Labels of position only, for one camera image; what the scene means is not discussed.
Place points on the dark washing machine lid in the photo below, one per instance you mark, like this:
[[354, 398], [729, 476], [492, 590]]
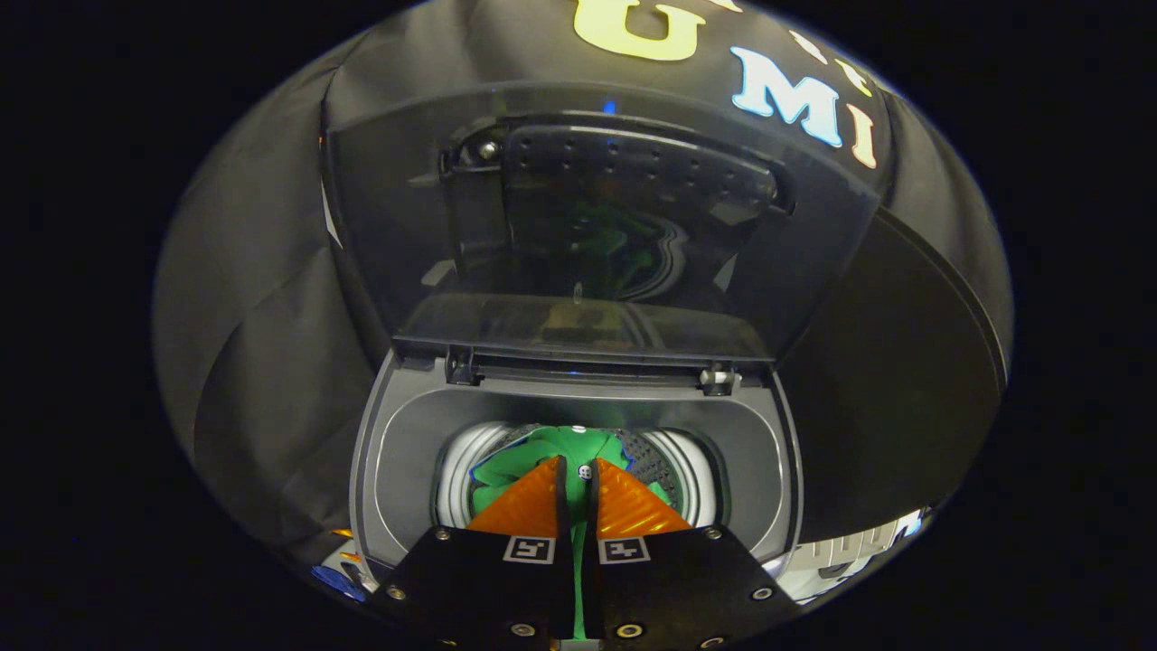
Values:
[[398, 226]]

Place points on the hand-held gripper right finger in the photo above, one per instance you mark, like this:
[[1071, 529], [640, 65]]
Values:
[[678, 588]]

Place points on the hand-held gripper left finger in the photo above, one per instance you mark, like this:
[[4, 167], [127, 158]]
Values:
[[479, 588]]

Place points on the black backdrop cloth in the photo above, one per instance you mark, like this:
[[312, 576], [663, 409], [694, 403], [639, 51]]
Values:
[[253, 298]]

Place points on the green polo shirt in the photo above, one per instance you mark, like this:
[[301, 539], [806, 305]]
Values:
[[515, 466]]

